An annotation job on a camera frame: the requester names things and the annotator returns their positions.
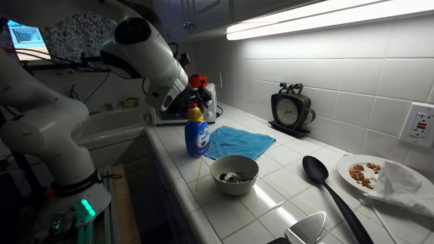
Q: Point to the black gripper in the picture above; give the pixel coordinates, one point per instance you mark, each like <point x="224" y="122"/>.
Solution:
<point x="187" y="101"/>

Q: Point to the white plate with food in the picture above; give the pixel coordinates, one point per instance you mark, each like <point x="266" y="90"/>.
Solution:
<point x="361" y="171"/>

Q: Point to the blue spray bottle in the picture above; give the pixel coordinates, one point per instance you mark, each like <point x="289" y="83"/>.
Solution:
<point x="196" y="129"/>

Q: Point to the grey bowl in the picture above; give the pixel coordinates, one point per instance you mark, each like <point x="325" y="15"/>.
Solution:
<point x="234" y="175"/>

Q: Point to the white crumpled napkin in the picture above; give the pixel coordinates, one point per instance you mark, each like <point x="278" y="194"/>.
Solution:
<point x="403" y="187"/>

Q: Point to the blue cloth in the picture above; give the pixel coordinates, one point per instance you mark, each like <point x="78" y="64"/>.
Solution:
<point x="228" y="141"/>

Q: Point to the black retro clock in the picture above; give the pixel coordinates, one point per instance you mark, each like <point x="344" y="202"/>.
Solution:
<point x="291" y="110"/>

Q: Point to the metal spatula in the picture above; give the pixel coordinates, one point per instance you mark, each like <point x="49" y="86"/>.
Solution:
<point x="306" y="231"/>

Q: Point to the under-cabinet light bar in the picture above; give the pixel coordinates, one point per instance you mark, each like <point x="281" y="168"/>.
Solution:
<point x="325" y="14"/>

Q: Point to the white toaster oven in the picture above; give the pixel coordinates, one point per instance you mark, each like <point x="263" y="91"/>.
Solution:
<point x="165" y="118"/>

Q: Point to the white wall outlet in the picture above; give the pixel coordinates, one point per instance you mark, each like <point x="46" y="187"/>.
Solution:
<point x="418" y="128"/>

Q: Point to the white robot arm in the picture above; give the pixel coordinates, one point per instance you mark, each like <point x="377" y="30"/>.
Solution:
<point x="47" y="120"/>

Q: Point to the black ladle spoon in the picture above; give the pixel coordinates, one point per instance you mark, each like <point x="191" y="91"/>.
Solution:
<point x="319" y="174"/>

